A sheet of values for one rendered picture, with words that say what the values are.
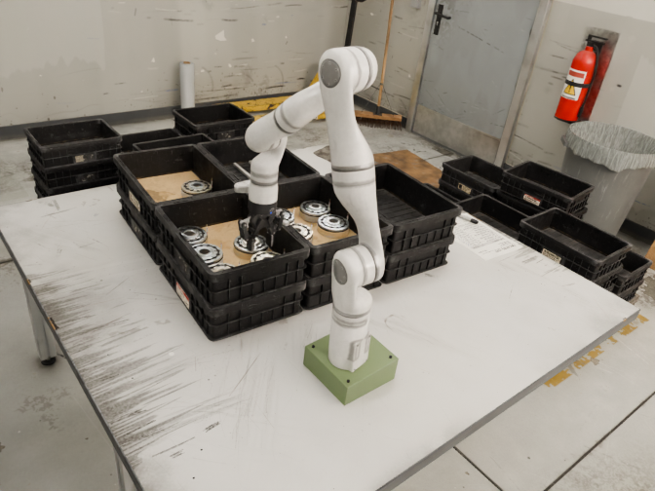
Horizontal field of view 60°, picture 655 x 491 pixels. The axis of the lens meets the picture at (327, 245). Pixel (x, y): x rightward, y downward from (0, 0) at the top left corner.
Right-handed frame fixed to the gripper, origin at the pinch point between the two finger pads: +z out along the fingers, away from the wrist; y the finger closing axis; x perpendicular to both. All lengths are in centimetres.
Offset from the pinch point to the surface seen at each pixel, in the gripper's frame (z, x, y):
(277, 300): 14.8, -7.9, 1.0
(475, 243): 23, -12, 91
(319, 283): 12.1, -10.5, 13.8
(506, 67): 13, 127, 318
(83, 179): 54, 166, 10
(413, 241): 8, -14, 50
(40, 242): 23, 67, -38
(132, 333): 22.7, 9.5, -33.8
